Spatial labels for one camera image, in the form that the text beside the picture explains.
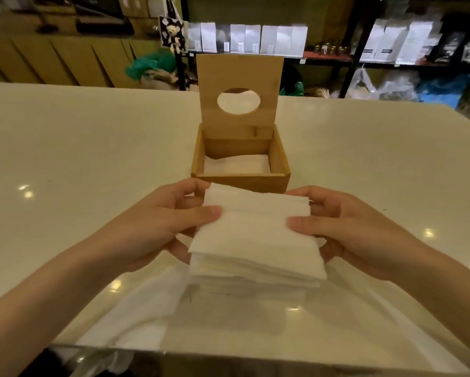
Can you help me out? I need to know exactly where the white napkins lining box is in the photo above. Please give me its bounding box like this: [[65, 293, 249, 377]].
[[203, 154, 271, 176]]

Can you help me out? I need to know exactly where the person's right hand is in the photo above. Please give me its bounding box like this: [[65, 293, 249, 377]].
[[285, 186, 426, 281]]

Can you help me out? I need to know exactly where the blue plastic bag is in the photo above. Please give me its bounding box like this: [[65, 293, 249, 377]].
[[417, 74, 470, 110]]

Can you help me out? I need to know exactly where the row of white packets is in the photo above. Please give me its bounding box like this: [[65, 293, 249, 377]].
[[186, 22, 308, 58]]

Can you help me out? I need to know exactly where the row of small glass jars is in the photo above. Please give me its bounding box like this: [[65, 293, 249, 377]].
[[313, 42, 345, 56]]

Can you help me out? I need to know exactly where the white plastic bag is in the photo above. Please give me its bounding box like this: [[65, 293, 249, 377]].
[[344, 68, 421, 102]]

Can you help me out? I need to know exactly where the white stand-up pouch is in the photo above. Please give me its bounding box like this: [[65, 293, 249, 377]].
[[359, 18, 388, 62], [375, 25, 411, 64], [396, 20, 434, 66]]

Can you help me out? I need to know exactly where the person's left hand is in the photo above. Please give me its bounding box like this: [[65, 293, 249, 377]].
[[101, 178, 223, 274]]

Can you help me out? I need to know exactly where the person's right forearm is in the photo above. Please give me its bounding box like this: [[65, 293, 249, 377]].
[[394, 247, 470, 371]]

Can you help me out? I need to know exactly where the wooden tissue box with lid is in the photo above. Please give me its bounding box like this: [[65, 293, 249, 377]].
[[190, 53, 291, 194]]

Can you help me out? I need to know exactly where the black metal shelf rack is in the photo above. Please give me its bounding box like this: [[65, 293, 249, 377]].
[[174, 0, 470, 99]]

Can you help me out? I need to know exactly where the stack of brown cardboard boxes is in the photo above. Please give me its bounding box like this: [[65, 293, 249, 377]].
[[0, 11, 162, 89]]

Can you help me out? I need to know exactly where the stack of white paper napkins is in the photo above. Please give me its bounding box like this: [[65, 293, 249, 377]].
[[187, 182, 328, 290]]

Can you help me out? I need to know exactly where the green plastic bag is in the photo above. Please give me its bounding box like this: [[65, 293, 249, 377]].
[[125, 50, 178, 82]]

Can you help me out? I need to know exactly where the person's left forearm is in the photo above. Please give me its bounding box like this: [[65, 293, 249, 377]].
[[0, 240, 131, 377]]

